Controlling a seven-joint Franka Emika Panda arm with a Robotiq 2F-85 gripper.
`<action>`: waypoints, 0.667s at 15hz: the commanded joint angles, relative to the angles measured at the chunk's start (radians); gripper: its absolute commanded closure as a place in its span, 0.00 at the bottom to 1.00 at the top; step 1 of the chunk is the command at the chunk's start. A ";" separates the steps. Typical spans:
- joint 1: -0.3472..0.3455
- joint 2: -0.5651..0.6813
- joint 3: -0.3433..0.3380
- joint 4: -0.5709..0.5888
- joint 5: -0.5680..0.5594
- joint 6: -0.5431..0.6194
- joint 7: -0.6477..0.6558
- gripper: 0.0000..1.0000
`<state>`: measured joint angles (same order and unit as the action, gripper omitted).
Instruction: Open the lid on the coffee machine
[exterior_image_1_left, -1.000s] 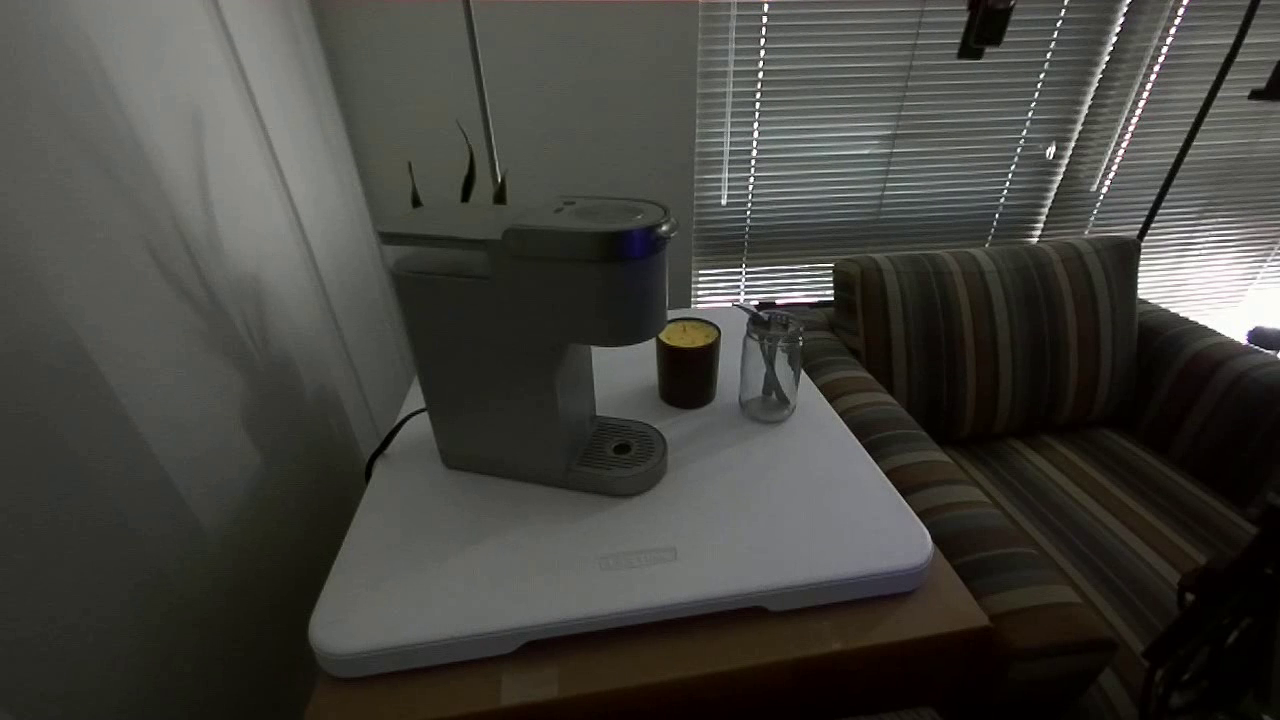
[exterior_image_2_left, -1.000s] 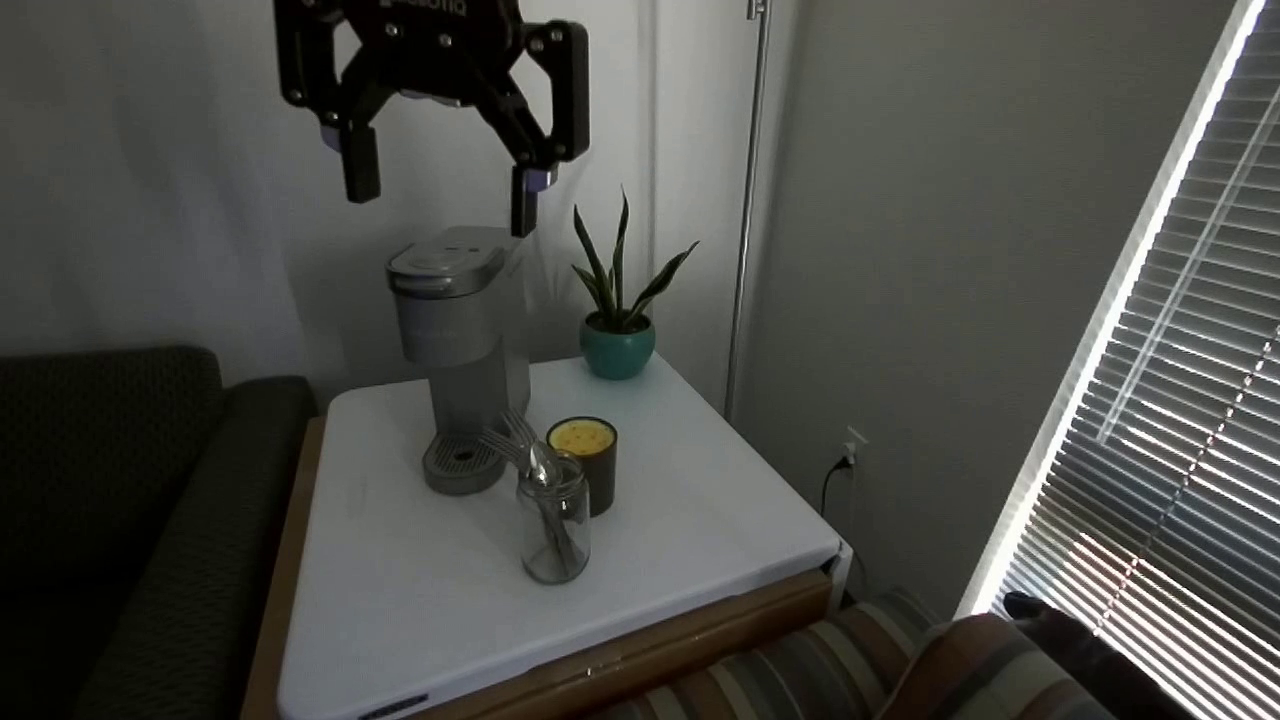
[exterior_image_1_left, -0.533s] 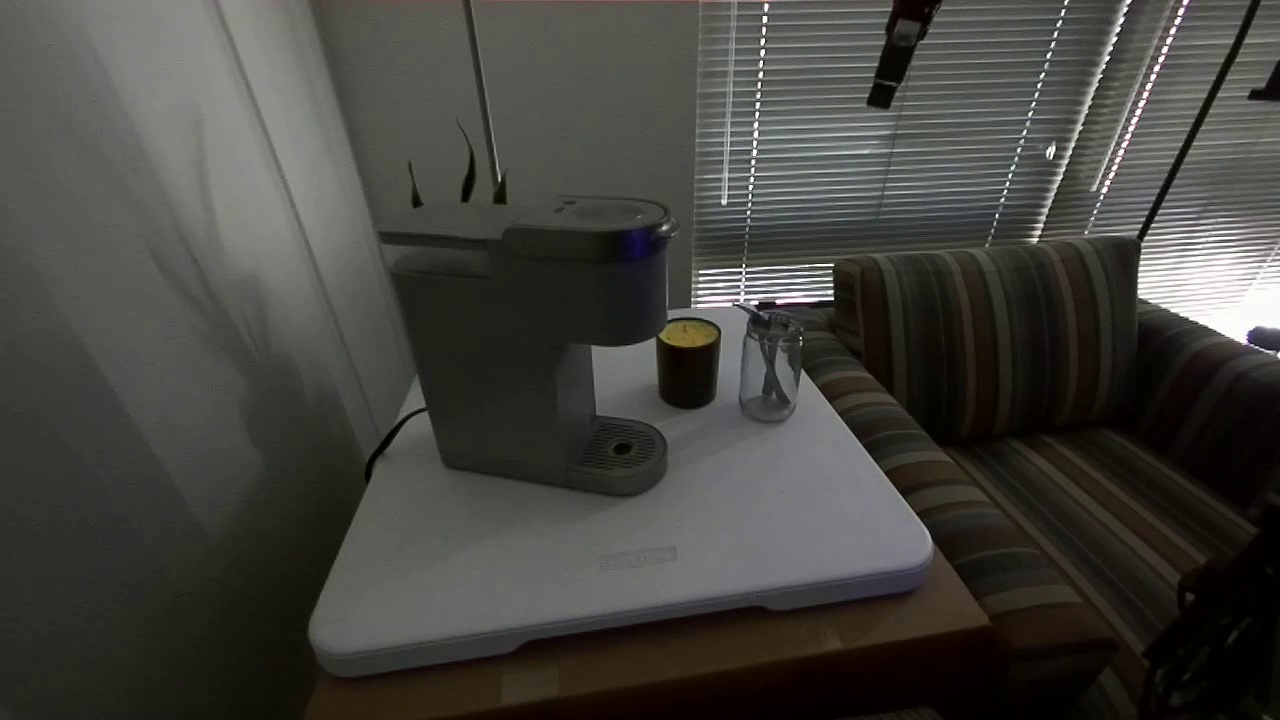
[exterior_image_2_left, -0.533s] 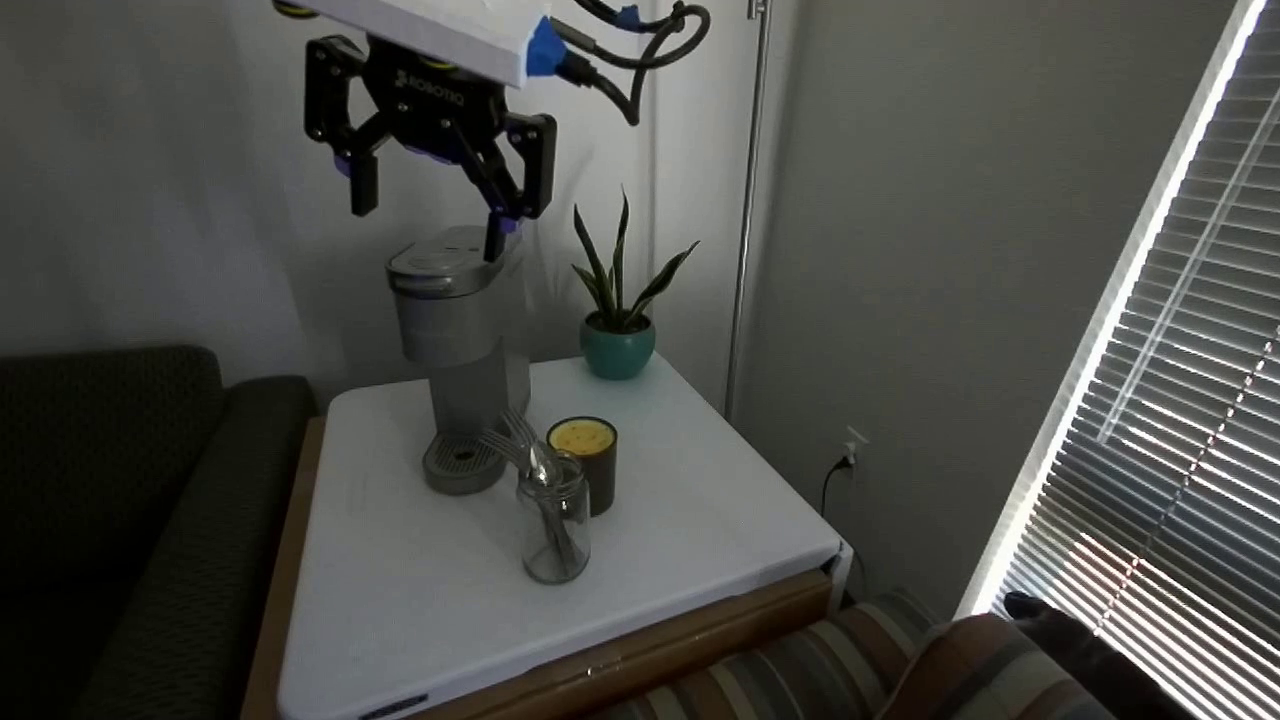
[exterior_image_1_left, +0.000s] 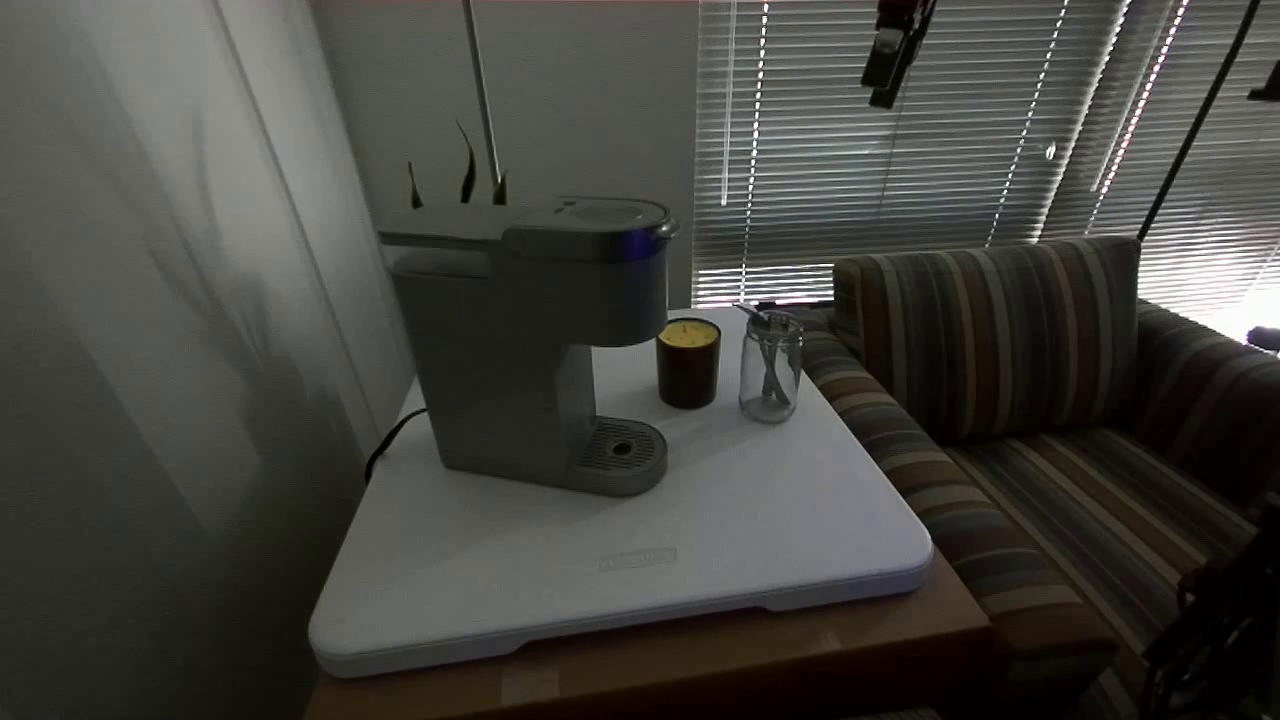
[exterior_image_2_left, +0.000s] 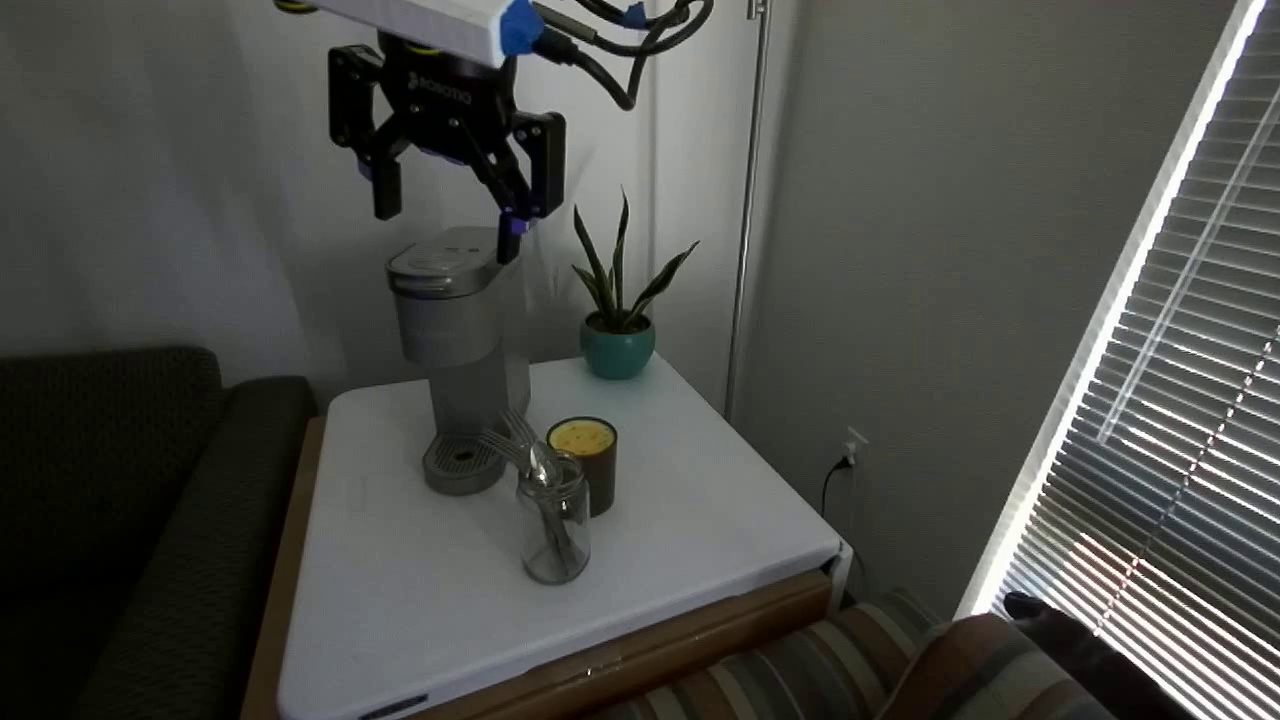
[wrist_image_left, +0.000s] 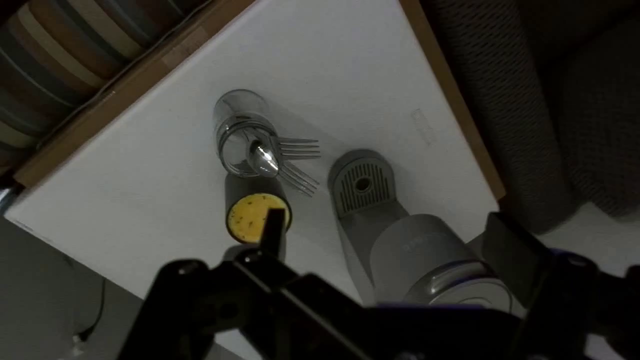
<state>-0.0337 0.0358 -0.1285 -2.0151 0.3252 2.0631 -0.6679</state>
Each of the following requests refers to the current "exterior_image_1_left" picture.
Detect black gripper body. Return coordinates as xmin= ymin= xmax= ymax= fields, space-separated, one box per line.
xmin=866 ymin=0 xmax=939 ymax=82

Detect black slanted pole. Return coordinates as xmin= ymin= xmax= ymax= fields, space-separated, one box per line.
xmin=1135 ymin=0 xmax=1262 ymax=243

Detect grey coffee machine lid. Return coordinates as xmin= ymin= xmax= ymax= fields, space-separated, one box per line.
xmin=500 ymin=197 xmax=674 ymax=265

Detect window venetian blinds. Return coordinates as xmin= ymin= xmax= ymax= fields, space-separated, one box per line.
xmin=691 ymin=0 xmax=1280 ymax=346

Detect thin dark rod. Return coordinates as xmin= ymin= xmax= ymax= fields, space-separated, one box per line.
xmin=460 ymin=0 xmax=508 ymax=203

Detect black power cable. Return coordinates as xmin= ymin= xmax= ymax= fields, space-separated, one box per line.
xmin=359 ymin=403 xmax=430 ymax=485

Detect striped fabric sofa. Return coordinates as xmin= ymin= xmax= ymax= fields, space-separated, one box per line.
xmin=796 ymin=235 xmax=1280 ymax=720

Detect clear glass jar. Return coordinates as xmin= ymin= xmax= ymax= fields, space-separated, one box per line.
xmin=735 ymin=309 xmax=807 ymax=430

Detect black stand frame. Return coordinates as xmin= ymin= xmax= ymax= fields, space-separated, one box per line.
xmin=1135 ymin=493 xmax=1280 ymax=720

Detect grey pod coffee machine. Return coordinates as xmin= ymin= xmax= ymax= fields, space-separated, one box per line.
xmin=376 ymin=197 xmax=674 ymax=501

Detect dark candle jar yellow wax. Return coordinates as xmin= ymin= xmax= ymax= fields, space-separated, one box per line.
xmin=650 ymin=317 xmax=723 ymax=412

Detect dark plant leaves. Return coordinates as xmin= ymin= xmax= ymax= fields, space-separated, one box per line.
xmin=401 ymin=126 xmax=513 ymax=211

